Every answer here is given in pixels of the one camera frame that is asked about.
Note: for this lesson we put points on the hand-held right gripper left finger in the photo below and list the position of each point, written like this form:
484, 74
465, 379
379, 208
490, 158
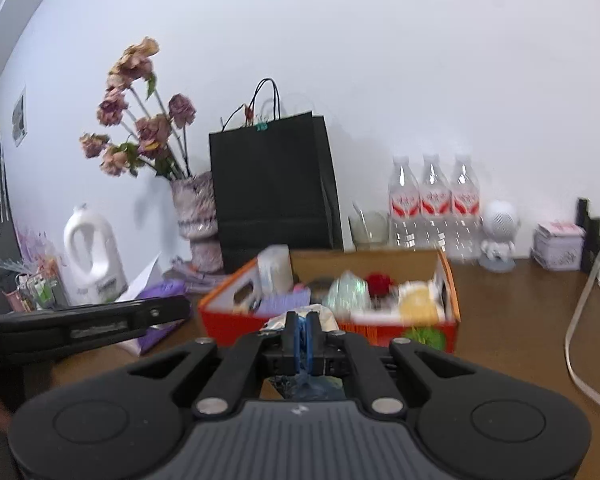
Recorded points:
294, 342

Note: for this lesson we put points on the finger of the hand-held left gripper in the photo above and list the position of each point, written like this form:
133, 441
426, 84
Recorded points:
162, 312

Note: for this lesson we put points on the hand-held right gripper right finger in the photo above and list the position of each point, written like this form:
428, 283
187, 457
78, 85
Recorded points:
314, 342

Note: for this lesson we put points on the iridescent plastic bag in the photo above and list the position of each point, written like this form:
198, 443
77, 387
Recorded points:
349, 291

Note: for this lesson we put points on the red cardboard box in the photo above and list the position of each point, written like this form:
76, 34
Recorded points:
230, 322

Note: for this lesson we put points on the yellow plush toy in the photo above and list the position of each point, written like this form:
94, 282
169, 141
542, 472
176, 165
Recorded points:
419, 302

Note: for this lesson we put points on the purple booklet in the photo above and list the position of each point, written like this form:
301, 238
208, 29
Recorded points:
162, 292

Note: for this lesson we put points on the wrapped flower bundle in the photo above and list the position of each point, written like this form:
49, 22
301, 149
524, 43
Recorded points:
35, 275

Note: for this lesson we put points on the white paper roll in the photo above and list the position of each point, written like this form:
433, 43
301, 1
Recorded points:
275, 270

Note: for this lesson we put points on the white detergent bottle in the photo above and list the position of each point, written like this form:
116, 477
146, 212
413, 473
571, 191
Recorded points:
95, 265

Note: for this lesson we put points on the red artificial flower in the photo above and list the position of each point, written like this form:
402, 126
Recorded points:
380, 284

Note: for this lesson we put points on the mottled purple vase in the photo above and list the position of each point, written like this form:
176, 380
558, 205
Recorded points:
197, 220

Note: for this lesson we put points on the clear glass cup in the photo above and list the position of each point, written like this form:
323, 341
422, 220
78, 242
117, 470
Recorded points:
370, 230

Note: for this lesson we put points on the black paper bag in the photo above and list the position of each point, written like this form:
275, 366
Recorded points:
275, 185

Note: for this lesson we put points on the clear water bottle red label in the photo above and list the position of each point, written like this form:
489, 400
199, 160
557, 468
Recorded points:
435, 205
404, 205
465, 205

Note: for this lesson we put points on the dried pink flower bouquet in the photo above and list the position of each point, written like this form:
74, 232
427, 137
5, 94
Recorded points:
140, 125

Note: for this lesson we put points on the white robot figurine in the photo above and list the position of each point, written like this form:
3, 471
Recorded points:
500, 235

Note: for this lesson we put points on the pale tin box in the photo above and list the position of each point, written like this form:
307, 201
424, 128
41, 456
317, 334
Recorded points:
560, 250

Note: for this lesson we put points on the black upright block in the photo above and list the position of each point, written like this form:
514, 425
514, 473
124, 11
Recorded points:
587, 235

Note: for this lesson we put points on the wall poster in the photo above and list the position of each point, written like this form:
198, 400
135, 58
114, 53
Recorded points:
20, 117

